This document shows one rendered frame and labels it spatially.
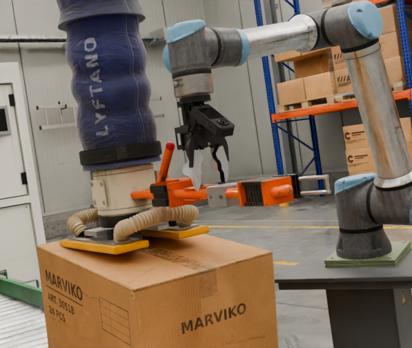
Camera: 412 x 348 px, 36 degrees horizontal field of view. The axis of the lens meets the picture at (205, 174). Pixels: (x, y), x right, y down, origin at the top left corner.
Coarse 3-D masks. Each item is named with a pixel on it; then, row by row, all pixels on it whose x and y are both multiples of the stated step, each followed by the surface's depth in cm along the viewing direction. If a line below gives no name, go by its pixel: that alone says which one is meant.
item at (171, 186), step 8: (152, 184) 159; (160, 184) 160; (168, 184) 152; (176, 184) 154; (184, 184) 155; (192, 184) 156; (152, 192) 157; (160, 192) 154; (168, 192) 153; (152, 200) 158; (160, 200) 155; (168, 200) 153; (176, 200) 153
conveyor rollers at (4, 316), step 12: (0, 300) 357; (12, 300) 352; (0, 312) 322; (12, 312) 318; (24, 312) 319; (36, 312) 313; (0, 324) 296; (12, 324) 298; (24, 324) 292; (36, 324) 287; (0, 336) 277; (12, 336) 271; (24, 336) 273; (36, 336) 267
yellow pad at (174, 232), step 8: (168, 224) 183; (176, 224) 178; (192, 224) 176; (144, 232) 183; (152, 232) 179; (160, 232) 176; (168, 232) 172; (176, 232) 169; (184, 232) 169; (192, 232) 170; (200, 232) 172
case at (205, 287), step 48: (192, 240) 180; (48, 288) 186; (96, 288) 158; (144, 288) 142; (192, 288) 149; (240, 288) 158; (48, 336) 192; (96, 336) 162; (144, 336) 143; (192, 336) 150; (240, 336) 159
